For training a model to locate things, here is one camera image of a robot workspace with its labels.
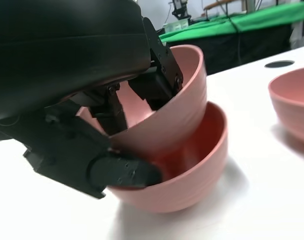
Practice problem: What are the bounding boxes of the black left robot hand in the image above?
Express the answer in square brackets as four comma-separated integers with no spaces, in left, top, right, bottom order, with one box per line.
[0,0,185,200]

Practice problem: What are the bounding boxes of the pink plastic bowl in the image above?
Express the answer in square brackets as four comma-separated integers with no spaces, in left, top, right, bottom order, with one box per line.
[75,44,208,157]
[268,66,304,146]
[105,101,229,214]

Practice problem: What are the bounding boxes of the black device on stand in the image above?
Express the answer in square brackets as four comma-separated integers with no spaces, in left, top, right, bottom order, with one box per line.
[171,0,192,20]

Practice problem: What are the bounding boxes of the green table cloth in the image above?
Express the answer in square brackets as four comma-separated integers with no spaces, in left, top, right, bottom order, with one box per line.
[158,1,304,44]

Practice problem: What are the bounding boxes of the black round table grommet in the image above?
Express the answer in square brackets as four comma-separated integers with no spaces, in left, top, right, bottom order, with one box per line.
[264,59,295,69]

